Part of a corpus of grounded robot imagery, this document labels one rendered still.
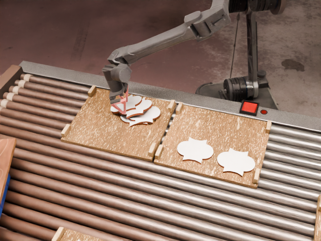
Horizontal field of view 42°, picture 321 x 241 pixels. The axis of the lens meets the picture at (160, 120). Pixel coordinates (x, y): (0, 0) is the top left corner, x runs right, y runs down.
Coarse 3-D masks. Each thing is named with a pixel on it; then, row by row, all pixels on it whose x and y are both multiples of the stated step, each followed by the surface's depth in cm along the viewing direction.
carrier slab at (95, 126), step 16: (96, 96) 194; (128, 96) 193; (80, 112) 186; (96, 112) 186; (160, 112) 184; (80, 128) 179; (96, 128) 179; (112, 128) 178; (128, 128) 178; (144, 128) 177; (160, 128) 177; (80, 144) 173; (96, 144) 172; (112, 144) 172; (128, 144) 171; (144, 144) 171
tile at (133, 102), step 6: (132, 96) 188; (138, 96) 186; (126, 102) 185; (132, 102) 183; (138, 102) 181; (114, 108) 184; (120, 108) 182; (126, 108) 181; (132, 108) 179; (120, 114) 179
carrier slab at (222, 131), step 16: (192, 112) 183; (208, 112) 182; (176, 128) 177; (192, 128) 176; (208, 128) 176; (224, 128) 175; (240, 128) 175; (256, 128) 174; (176, 144) 170; (208, 144) 169; (224, 144) 169; (240, 144) 168; (256, 144) 168; (160, 160) 164; (176, 160) 164; (208, 160) 163; (256, 160) 162; (208, 176) 159; (224, 176) 157; (240, 176) 157
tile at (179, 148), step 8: (184, 144) 168; (192, 144) 168; (200, 144) 168; (184, 152) 165; (192, 152) 165; (200, 152) 165; (208, 152) 165; (184, 160) 163; (192, 160) 163; (200, 160) 162
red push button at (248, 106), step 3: (246, 102) 187; (243, 105) 186; (246, 105) 186; (249, 105) 186; (252, 105) 185; (255, 105) 185; (243, 108) 184; (246, 108) 184; (249, 108) 184; (252, 108) 184; (255, 108) 184; (252, 111) 183; (255, 111) 183
